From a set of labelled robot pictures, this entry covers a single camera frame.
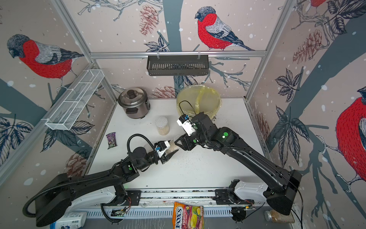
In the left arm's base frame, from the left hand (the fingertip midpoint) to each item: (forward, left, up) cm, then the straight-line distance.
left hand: (176, 142), depth 72 cm
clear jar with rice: (-5, 0, +6) cm, 8 cm away
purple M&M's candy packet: (+12, +46, -19) cm, 51 cm away
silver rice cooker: (+31, +30, -3) cm, 43 cm away
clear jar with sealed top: (+17, +10, -9) cm, 22 cm away
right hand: (0, -2, +6) cm, 7 cm away
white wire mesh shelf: (+8, +57, +10) cm, 59 cm away
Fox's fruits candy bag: (-30, -6, -16) cm, 35 cm away
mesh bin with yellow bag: (+35, -10, -4) cm, 36 cm away
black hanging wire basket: (+61, +2, +7) cm, 62 cm away
